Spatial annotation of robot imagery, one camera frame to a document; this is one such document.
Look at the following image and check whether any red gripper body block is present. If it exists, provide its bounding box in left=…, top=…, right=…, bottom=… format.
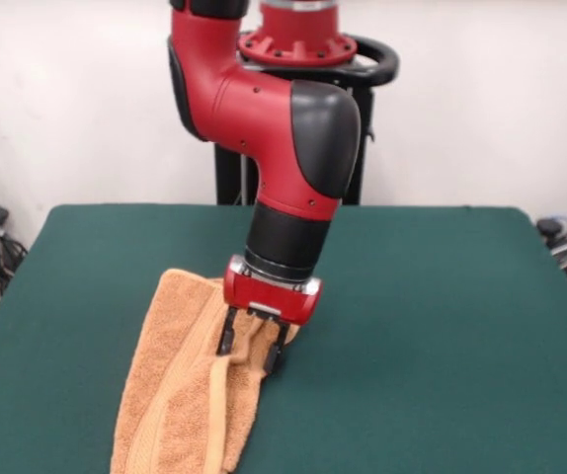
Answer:
left=221, top=269, right=325, bottom=328

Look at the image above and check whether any dark green table cloth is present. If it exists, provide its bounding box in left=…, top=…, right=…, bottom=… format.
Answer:
left=0, top=204, right=567, bottom=474

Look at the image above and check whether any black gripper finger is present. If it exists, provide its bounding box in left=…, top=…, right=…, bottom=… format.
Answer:
left=215, top=306, right=239, bottom=356
left=265, top=320, right=289, bottom=374

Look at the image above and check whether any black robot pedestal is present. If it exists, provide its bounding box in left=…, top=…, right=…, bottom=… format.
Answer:
left=213, top=34, right=401, bottom=206

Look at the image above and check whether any orange terry towel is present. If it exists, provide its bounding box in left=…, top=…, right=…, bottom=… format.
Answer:
left=110, top=268, right=297, bottom=474

